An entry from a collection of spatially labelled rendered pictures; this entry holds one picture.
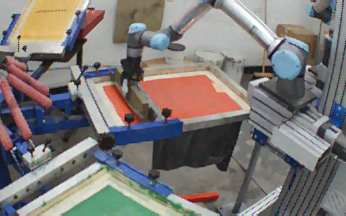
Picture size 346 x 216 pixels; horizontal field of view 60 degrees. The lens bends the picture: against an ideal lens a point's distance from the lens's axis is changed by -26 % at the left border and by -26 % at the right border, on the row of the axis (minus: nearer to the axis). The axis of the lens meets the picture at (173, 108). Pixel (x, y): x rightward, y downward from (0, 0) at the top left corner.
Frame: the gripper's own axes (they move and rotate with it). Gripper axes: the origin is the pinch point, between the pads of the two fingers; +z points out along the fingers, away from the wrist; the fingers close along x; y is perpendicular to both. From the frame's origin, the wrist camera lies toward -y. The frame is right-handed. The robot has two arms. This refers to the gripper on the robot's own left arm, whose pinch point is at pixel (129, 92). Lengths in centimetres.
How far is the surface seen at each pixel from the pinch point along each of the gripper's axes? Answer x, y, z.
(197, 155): 28.7, 21.1, 27.1
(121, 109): -5.4, 5.1, 5.4
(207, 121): 25.3, 29.2, 2.4
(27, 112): -57, 3, 1
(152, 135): -0.5, 30.3, 4.1
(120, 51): 61, -200, 60
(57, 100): -39.0, 3.0, -3.0
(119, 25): 55, -194, 27
